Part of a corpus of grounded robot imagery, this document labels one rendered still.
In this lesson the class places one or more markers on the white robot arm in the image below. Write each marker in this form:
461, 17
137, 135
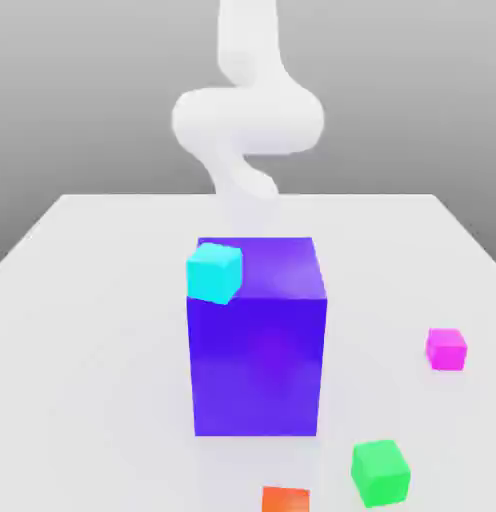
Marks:
248, 120

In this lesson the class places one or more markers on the small cyan cube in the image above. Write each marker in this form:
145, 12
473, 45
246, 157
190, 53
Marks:
212, 274

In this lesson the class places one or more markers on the small magenta cube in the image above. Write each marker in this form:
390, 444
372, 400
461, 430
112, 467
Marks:
446, 350

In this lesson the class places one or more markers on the small orange cube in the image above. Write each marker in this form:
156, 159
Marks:
285, 500

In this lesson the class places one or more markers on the small green cube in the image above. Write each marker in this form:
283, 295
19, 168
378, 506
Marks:
380, 474

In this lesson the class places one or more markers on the large purple box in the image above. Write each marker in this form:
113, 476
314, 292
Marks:
256, 360

